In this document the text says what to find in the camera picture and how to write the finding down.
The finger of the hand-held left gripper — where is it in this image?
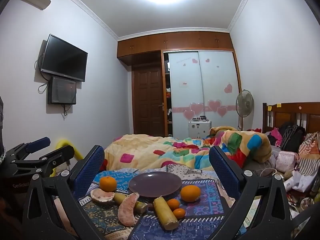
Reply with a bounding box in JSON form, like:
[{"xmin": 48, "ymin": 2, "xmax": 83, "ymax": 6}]
[
  {"xmin": 10, "ymin": 145, "xmax": 75, "ymax": 178},
  {"xmin": 5, "ymin": 137, "xmax": 51, "ymax": 161}
]

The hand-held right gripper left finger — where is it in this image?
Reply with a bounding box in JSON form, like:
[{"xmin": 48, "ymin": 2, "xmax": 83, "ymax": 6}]
[{"xmin": 22, "ymin": 144, "xmax": 107, "ymax": 240}]

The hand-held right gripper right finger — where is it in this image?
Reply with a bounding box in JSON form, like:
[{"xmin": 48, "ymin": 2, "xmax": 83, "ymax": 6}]
[{"xmin": 209, "ymin": 145, "xmax": 293, "ymax": 240}]

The large orange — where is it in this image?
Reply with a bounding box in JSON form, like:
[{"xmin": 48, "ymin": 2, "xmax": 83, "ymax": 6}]
[
  {"xmin": 99, "ymin": 176, "xmax": 118, "ymax": 192},
  {"xmin": 180, "ymin": 185, "xmax": 201, "ymax": 202}
]

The round pomelo piece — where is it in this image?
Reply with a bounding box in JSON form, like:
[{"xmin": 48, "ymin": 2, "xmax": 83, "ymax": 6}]
[{"xmin": 90, "ymin": 188, "xmax": 115, "ymax": 204}]

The long pomelo wedge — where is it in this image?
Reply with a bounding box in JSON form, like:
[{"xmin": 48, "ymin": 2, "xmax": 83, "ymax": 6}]
[{"xmin": 118, "ymin": 192, "xmax": 140, "ymax": 227}]

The purple plate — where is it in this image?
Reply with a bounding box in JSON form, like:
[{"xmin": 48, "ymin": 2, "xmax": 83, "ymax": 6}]
[{"xmin": 128, "ymin": 172, "xmax": 182, "ymax": 198}]

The yellow foam tube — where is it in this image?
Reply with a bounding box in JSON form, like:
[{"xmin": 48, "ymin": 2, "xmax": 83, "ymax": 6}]
[{"xmin": 55, "ymin": 140, "xmax": 83, "ymax": 161}]

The grey plush pillow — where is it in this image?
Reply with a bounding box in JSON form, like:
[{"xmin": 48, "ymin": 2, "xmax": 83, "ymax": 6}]
[{"xmin": 244, "ymin": 160, "xmax": 275, "ymax": 178}]

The white appliance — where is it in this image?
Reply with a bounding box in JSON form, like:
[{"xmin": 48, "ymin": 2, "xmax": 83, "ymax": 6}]
[{"xmin": 188, "ymin": 116, "xmax": 212, "ymax": 139}]

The colourful patchwork blanket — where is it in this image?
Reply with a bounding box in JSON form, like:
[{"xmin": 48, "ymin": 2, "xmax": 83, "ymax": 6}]
[{"xmin": 104, "ymin": 126, "xmax": 272, "ymax": 172}]

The pink clothing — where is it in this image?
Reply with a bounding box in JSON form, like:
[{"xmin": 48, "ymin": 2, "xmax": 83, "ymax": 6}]
[{"xmin": 269, "ymin": 127, "xmax": 283, "ymax": 147}]

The pink quilted bag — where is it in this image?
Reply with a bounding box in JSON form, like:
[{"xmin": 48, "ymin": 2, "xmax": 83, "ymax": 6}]
[{"xmin": 276, "ymin": 151, "xmax": 298, "ymax": 173}]

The standing fan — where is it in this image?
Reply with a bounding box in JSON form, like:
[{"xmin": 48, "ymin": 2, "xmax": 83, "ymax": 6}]
[{"xmin": 236, "ymin": 89, "xmax": 255, "ymax": 130}]

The black bag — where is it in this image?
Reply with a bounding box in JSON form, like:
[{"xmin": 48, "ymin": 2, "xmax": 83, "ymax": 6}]
[{"xmin": 280, "ymin": 122, "xmax": 306, "ymax": 153}]

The white plastic bag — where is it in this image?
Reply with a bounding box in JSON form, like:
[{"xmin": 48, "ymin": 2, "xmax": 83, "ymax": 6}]
[{"xmin": 292, "ymin": 170, "xmax": 316, "ymax": 193}]

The striped bag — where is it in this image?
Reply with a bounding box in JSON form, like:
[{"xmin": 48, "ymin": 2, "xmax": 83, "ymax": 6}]
[{"xmin": 297, "ymin": 132, "xmax": 320, "ymax": 180}]

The wooden door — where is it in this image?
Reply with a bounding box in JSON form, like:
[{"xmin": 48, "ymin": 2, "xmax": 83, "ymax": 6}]
[{"xmin": 132, "ymin": 65, "xmax": 167, "ymax": 135}]

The sliding door wardrobe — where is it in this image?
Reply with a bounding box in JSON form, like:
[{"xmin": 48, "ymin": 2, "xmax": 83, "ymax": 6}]
[{"xmin": 162, "ymin": 50, "xmax": 242, "ymax": 138}]

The wooden bed headboard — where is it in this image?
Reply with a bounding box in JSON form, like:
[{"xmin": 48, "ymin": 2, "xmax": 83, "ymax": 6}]
[{"xmin": 262, "ymin": 102, "xmax": 320, "ymax": 135}]

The wooden overhead cabinet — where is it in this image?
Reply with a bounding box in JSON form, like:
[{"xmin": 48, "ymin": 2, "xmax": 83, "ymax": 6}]
[{"xmin": 117, "ymin": 31, "xmax": 234, "ymax": 65}]

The small wall monitor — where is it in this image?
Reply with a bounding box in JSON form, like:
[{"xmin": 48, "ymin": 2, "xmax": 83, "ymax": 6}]
[{"xmin": 47, "ymin": 76, "xmax": 77, "ymax": 105}]

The wall television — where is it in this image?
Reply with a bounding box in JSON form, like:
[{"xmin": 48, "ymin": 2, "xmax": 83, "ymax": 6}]
[{"xmin": 40, "ymin": 34, "xmax": 88, "ymax": 82}]

